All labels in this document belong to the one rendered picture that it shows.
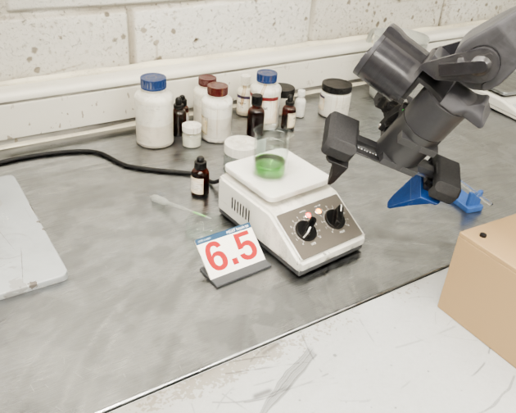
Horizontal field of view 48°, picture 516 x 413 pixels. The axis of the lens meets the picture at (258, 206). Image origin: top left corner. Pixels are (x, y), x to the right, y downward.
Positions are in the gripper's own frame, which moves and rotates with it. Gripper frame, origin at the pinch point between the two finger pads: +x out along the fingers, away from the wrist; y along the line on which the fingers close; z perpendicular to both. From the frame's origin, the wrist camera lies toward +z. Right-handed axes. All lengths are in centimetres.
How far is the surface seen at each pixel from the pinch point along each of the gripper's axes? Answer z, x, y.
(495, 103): 59, 22, -42
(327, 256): -6.7, 10.6, 0.5
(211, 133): 25.4, 31.1, 18.8
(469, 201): 13.3, 9.7, -23.4
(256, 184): 0.8, 10.5, 12.6
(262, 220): -3.6, 12.2, 10.3
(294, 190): 0.7, 8.5, 7.5
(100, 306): -21.2, 17.0, 27.2
